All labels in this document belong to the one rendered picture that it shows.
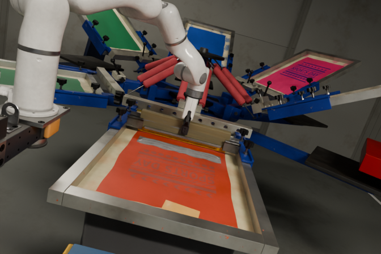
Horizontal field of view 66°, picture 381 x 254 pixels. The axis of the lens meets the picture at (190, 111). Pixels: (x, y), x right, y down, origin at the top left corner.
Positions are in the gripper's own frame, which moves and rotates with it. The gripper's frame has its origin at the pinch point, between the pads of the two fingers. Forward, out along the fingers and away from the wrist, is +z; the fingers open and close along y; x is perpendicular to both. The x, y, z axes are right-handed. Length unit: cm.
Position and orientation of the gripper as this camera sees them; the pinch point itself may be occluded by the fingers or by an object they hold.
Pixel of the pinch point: (185, 128)
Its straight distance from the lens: 129.8
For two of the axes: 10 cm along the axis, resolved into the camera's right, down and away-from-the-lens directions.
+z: -2.5, 9.3, 2.6
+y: -0.5, 2.5, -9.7
